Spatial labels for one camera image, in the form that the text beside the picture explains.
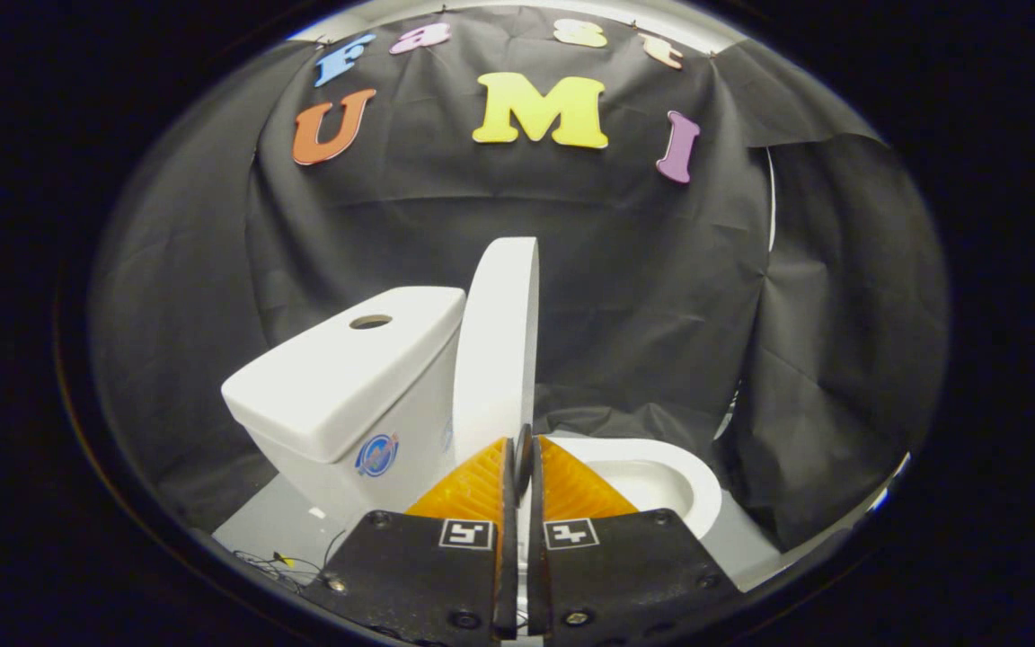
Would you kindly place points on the black backdrop cloth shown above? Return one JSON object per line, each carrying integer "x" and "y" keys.
{"x": 643, "y": 296}

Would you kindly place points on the white toilet seat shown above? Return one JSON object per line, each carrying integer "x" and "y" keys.
{"x": 703, "y": 481}

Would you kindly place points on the white toilet lid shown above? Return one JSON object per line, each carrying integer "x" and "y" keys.
{"x": 499, "y": 359}

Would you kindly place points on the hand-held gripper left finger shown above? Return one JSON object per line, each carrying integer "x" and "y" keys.
{"x": 507, "y": 575}

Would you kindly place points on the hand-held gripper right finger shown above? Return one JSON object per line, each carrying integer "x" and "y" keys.
{"x": 538, "y": 575}

